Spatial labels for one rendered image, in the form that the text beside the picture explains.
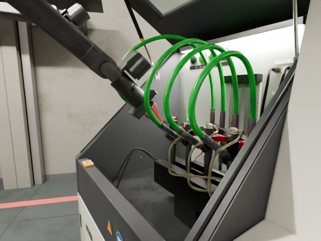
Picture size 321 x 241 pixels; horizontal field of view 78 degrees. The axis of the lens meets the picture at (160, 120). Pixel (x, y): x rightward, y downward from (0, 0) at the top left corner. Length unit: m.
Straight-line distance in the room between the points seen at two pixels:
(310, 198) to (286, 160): 0.07
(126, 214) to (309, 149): 0.40
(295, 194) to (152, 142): 0.72
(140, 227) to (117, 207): 0.10
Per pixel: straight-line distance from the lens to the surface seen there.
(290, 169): 0.46
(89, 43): 0.55
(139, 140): 1.00
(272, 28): 0.78
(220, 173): 0.62
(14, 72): 2.92
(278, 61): 0.78
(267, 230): 0.47
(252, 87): 0.57
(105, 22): 2.99
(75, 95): 2.92
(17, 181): 3.17
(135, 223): 0.49
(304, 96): 0.47
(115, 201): 0.57
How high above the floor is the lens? 1.24
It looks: 9 degrees down
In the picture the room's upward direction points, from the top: straight up
